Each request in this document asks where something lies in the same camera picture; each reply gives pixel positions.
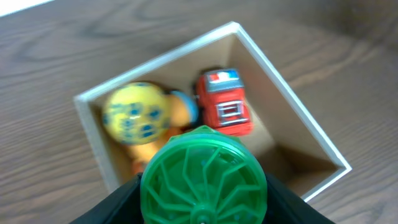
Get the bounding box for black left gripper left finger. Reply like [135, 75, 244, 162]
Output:
[70, 173, 143, 224]

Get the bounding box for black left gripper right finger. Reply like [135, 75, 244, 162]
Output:
[264, 174, 334, 224]

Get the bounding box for green lattice plastic ball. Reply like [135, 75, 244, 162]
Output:
[140, 126, 267, 224]

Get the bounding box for yellow ball with blue letters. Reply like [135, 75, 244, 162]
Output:
[102, 82, 171, 145]

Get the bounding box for orange rubber duck toy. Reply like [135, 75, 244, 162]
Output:
[126, 90, 199, 175]

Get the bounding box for red toy car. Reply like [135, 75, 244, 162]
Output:
[195, 68, 254, 136]

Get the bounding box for white cardboard box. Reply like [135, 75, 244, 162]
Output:
[75, 22, 351, 201]

